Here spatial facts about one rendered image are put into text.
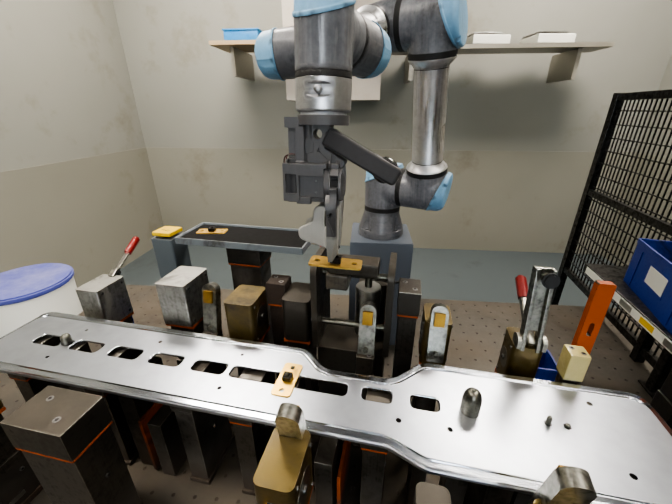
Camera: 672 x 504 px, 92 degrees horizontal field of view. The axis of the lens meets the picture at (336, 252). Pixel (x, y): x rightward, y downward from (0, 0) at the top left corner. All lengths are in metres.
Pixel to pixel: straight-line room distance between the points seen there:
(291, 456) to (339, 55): 0.53
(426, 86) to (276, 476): 0.84
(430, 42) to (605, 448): 0.83
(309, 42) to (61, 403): 0.69
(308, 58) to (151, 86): 3.82
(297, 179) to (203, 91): 3.53
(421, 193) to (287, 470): 0.75
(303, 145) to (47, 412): 0.60
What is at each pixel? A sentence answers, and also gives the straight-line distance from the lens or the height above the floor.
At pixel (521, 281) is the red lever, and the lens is 0.82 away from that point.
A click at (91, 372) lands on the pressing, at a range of 0.86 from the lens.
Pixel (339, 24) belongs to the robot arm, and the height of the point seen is 1.58.
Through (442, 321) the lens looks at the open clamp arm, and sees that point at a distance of 0.73.
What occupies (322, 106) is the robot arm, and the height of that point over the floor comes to 1.49.
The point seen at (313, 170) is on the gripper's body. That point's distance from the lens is 0.45.
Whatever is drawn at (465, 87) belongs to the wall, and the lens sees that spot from 3.70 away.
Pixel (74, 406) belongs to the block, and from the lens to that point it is 0.75.
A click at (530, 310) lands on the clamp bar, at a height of 1.13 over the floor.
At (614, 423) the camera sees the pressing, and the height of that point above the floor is 1.00.
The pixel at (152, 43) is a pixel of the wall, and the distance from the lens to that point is 4.22.
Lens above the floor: 1.49
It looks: 24 degrees down
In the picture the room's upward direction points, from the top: straight up
